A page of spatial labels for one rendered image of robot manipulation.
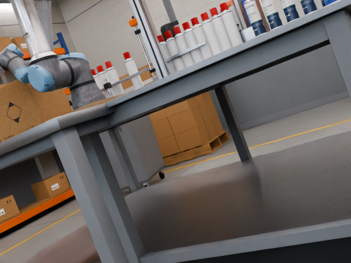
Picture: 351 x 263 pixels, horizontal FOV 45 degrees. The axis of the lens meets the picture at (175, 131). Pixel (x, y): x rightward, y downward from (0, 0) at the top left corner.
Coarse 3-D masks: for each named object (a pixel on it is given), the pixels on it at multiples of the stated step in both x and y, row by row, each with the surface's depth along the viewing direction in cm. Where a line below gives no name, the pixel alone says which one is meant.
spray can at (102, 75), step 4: (100, 68) 228; (100, 72) 228; (104, 72) 228; (100, 76) 227; (104, 76) 227; (100, 80) 228; (108, 80) 228; (112, 88) 229; (104, 92) 229; (108, 92) 227; (112, 92) 228; (108, 96) 228
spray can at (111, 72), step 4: (108, 64) 224; (108, 68) 224; (112, 68) 224; (108, 72) 224; (112, 72) 224; (108, 76) 225; (112, 76) 224; (116, 76) 225; (112, 80) 224; (116, 80) 224; (120, 84) 225; (116, 88) 224; (120, 88) 225; (116, 92) 224; (120, 92) 224
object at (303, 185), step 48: (288, 48) 121; (336, 48) 114; (144, 96) 147; (192, 96) 244; (96, 144) 164; (240, 144) 283; (336, 144) 230; (144, 192) 312; (192, 192) 248; (240, 192) 207; (288, 192) 177; (336, 192) 155; (144, 240) 188; (192, 240) 163; (240, 240) 144; (288, 240) 134
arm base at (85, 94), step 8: (72, 88) 178; (80, 88) 177; (88, 88) 177; (96, 88) 180; (72, 96) 179; (80, 96) 176; (88, 96) 177; (96, 96) 177; (104, 96) 182; (80, 104) 176
